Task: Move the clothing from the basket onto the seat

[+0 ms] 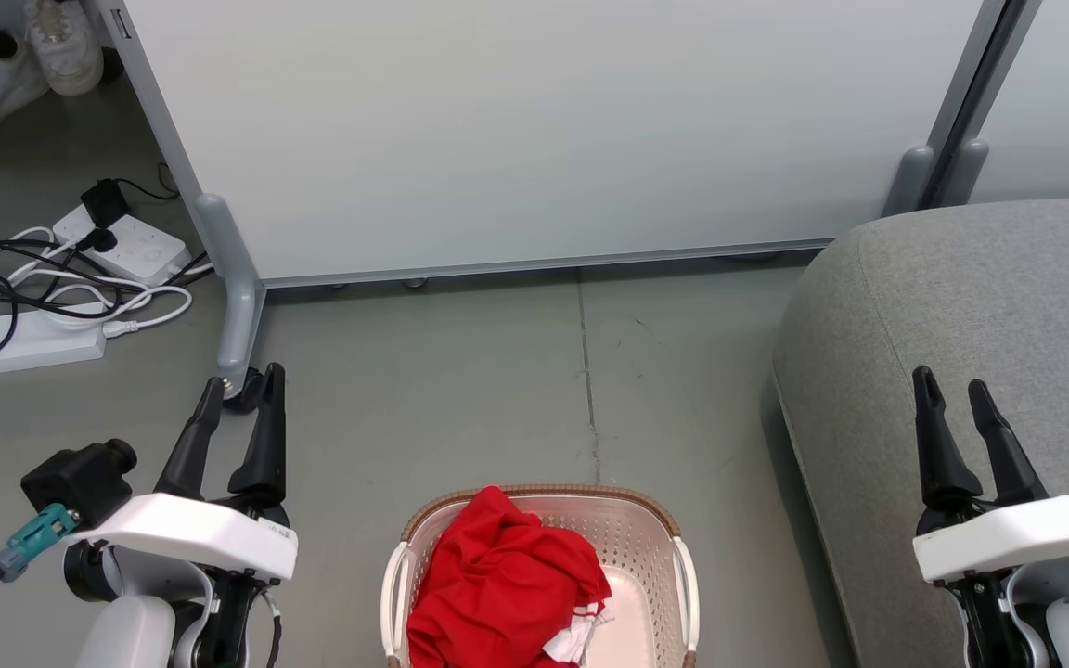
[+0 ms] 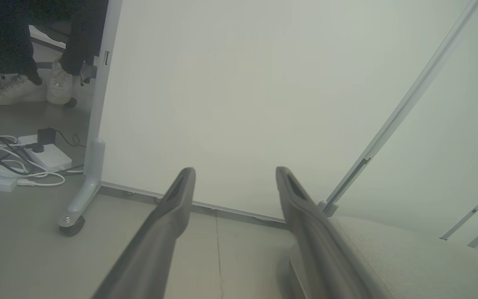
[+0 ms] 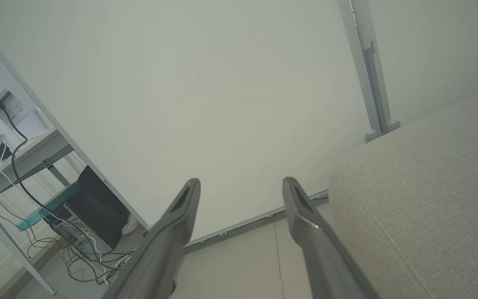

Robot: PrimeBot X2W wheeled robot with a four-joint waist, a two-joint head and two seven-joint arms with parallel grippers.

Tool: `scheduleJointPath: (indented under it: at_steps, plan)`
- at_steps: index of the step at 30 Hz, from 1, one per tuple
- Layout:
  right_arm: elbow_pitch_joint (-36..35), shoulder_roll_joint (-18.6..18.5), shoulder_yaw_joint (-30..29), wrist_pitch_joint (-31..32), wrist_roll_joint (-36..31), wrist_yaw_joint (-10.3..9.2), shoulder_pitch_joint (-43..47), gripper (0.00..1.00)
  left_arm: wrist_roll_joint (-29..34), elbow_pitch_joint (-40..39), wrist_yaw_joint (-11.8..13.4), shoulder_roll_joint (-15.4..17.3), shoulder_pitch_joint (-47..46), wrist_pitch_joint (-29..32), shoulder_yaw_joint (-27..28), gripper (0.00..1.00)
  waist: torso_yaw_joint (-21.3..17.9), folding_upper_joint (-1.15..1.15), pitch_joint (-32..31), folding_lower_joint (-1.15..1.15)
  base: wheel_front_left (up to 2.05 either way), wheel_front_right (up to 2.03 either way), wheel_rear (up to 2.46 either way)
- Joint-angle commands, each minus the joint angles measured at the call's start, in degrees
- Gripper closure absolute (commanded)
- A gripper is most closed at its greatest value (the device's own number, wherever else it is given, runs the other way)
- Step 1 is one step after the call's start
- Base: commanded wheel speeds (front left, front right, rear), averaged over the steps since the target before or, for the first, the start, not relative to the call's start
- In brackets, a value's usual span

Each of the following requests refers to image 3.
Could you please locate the grey partition post with feet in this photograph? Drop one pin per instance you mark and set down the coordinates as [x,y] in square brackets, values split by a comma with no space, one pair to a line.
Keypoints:
[368,83]

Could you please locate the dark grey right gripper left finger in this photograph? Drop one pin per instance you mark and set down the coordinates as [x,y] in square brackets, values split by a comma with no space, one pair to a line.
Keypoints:
[160,249]

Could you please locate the white shoe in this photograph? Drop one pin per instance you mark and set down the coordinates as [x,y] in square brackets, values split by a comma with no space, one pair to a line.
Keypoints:
[130,225]

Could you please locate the black computer tower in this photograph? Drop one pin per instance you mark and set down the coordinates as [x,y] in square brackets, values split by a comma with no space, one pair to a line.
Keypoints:
[98,207]

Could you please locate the grey fabric ottoman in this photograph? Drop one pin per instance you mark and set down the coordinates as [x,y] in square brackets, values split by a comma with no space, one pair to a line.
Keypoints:
[430,199]

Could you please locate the white desk with grey legs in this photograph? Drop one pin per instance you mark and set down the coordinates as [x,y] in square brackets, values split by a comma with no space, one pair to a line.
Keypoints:
[35,151]

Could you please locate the teal desk crossbar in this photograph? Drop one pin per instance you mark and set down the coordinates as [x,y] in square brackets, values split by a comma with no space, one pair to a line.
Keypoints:
[40,214]

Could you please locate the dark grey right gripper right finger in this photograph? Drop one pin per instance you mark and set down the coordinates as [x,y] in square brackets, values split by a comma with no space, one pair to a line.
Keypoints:
[318,253]

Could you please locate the grey partition bottom rail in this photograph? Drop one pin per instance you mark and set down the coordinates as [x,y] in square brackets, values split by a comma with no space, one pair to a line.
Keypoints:
[243,225]

